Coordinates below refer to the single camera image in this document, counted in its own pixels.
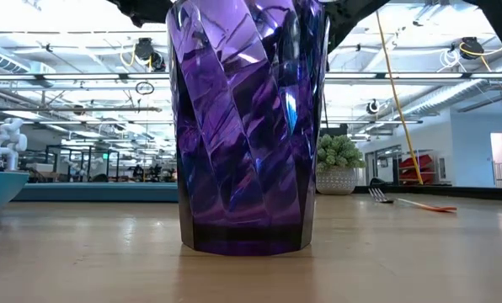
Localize potted green plant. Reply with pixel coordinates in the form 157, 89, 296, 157
316, 133, 366, 196

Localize wire shelf with red bins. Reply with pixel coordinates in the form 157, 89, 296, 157
398, 153, 437, 185

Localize blue plastic tray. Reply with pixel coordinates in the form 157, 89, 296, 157
13, 182, 179, 203

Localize black wall display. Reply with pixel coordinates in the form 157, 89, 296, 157
318, 124, 349, 138

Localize purple faceted plastic cup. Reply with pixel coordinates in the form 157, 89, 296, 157
165, 0, 331, 257

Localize yellow hanging cable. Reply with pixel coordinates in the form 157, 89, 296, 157
375, 10, 425, 185

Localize black hanging cable loop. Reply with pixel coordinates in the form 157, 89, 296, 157
134, 81, 156, 97

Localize silver metal fork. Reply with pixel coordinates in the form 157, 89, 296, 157
367, 187, 395, 205

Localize blue plastic plate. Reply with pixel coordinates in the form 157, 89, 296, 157
0, 170, 29, 215

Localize black frame workcell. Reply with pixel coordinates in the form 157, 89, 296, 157
44, 145, 120, 185

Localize long ceiling light bar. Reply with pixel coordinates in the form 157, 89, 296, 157
0, 71, 502, 82

